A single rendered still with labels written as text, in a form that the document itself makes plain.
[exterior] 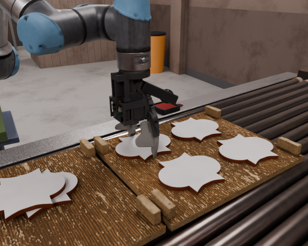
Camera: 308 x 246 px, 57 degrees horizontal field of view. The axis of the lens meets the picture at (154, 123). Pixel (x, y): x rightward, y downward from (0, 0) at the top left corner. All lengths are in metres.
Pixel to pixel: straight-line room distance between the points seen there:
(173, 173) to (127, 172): 0.10
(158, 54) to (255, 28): 1.82
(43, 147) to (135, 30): 0.42
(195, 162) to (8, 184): 0.39
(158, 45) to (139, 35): 4.38
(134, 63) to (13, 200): 0.35
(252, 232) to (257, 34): 3.43
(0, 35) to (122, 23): 0.53
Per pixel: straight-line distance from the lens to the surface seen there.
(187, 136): 0.77
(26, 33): 0.59
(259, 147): 0.76
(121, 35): 0.61
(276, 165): 0.72
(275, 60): 3.71
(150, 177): 0.62
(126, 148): 0.71
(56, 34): 0.57
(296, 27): 3.55
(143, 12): 0.60
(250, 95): 1.23
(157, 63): 5.05
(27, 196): 0.59
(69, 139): 0.85
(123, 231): 0.51
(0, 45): 1.06
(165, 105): 1.03
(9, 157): 0.82
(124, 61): 0.62
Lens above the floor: 1.30
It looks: 25 degrees down
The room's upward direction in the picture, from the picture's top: straight up
